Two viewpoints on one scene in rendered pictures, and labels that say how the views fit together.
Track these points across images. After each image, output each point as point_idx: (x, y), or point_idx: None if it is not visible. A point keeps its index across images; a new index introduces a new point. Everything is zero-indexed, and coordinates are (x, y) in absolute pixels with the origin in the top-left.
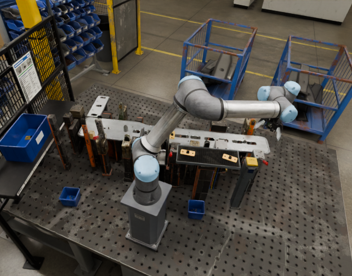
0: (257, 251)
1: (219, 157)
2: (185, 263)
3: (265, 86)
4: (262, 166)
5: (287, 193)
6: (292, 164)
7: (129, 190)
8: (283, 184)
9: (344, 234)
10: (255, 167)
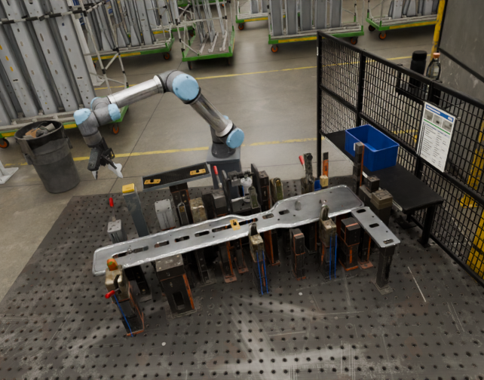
0: (129, 223)
1: (163, 179)
2: (192, 197)
3: (112, 105)
4: (99, 315)
5: (76, 286)
6: (44, 340)
7: (238, 148)
8: (77, 297)
9: (29, 265)
10: None
